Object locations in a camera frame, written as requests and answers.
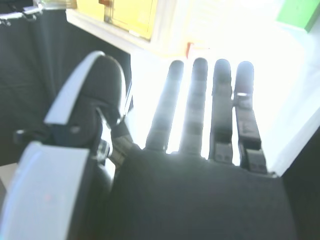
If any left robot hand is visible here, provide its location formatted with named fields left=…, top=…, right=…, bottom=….
left=0, top=50, right=301, bottom=240

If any yellow box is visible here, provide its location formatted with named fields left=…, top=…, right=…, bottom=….
left=74, top=0, right=156, bottom=43

